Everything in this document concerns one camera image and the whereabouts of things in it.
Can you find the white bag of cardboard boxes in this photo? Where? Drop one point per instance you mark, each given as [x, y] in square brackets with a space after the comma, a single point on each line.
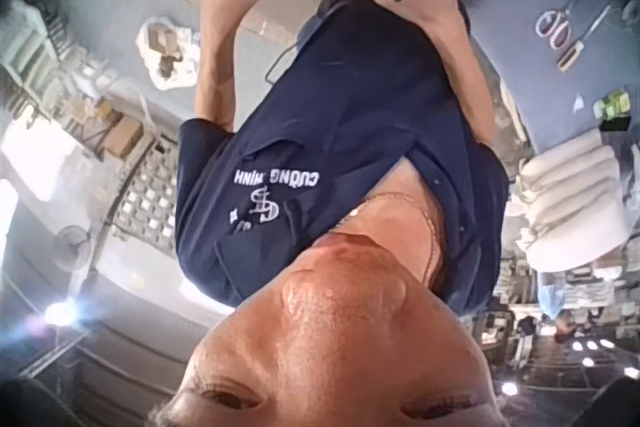
[165, 54]

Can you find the green and white box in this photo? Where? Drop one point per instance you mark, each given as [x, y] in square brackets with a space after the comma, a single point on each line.
[612, 104]

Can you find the brown cardboard box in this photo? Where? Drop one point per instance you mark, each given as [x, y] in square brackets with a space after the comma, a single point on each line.
[121, 136]

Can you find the grid crate of white items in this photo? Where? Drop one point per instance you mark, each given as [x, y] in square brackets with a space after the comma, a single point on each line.
[146, 197]

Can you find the stack of white fabric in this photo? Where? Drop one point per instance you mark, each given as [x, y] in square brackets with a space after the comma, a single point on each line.
[570, 202]

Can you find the metal shelf rack with goods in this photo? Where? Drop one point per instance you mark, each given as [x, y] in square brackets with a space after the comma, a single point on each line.
[35, 52]

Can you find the shelves with stacked goods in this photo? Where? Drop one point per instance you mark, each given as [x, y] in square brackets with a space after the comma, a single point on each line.
[590, 279]

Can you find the grey floor fan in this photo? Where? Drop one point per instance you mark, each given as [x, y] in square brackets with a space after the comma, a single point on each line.
[70, 243]

